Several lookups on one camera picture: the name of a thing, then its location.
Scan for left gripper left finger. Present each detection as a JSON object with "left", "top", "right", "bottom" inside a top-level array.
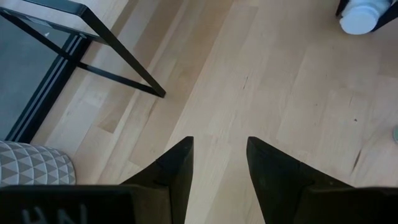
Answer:
[{"left": 121, "top": 136, "right": 195, "bottom": 224}]

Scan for black aluminium table frame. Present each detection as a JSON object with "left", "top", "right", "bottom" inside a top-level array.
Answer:
[{"left": 5, "top": 32, "right": 93, "bottom": 143}]

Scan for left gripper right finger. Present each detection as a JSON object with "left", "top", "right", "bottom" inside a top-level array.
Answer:
[{"left": 246, "top": 136, "right": 354, "bottom": 224}]

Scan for grey triangle-patterned plant pot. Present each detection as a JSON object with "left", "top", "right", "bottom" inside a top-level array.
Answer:
[{"left": 0, "top": 139, "right": 77, "bottom": 187}]

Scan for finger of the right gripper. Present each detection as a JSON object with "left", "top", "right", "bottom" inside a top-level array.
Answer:
[
  {"left": 371, "top": 1, "right": 398, "bottom": 32},
  {"left": 335, "top": 0, "right": 351, "bottom": 17}
]

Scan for white medicine bottle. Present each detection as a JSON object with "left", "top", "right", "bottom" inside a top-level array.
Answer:
[{"left": 338, "top": 0, "right": 393, "bottom": 35}]

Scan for wooden shelf black metal legs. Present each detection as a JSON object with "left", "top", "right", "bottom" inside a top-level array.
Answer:
[{"left": 0, "top": 0, "right": 167, "bottom": 99}]

